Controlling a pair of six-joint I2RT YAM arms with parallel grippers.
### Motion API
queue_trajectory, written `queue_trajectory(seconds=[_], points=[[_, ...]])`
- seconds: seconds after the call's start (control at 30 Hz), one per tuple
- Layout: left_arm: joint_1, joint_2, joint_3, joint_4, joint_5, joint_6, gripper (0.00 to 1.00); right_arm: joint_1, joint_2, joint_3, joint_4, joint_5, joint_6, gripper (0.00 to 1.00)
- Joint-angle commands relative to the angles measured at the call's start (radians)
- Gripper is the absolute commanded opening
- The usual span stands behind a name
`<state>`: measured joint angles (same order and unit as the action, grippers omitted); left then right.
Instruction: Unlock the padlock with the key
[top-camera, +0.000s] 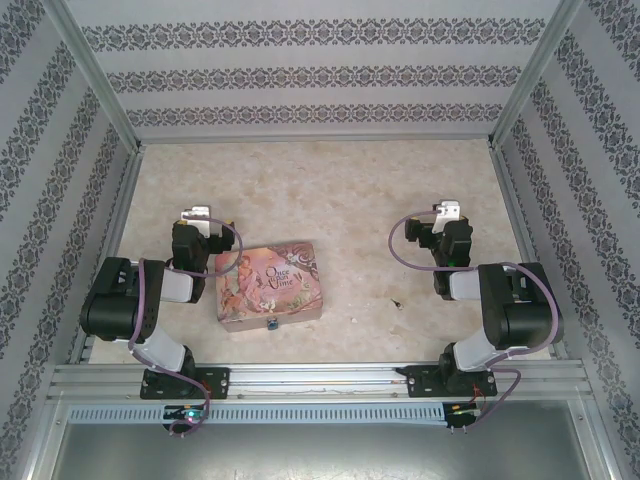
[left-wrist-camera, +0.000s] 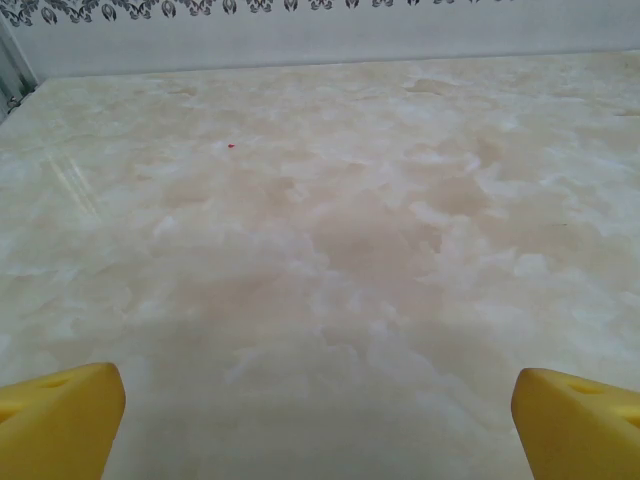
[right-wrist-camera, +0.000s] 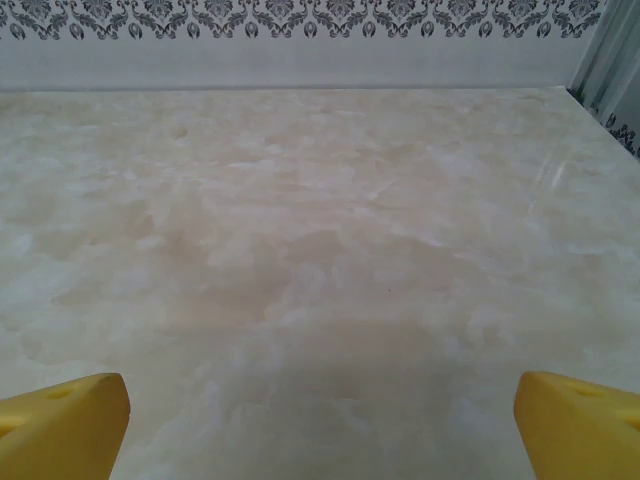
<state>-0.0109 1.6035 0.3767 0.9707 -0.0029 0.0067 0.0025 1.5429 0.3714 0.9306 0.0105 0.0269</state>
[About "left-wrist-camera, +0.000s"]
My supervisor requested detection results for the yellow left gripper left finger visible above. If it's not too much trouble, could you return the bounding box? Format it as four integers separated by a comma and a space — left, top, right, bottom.
0, 362, 127, 480

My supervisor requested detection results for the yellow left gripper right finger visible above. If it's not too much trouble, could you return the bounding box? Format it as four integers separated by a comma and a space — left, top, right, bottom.
510, 367, 640, 480

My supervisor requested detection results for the aluminium frame post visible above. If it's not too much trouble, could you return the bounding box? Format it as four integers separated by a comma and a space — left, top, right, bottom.
0, 18, 40, 121

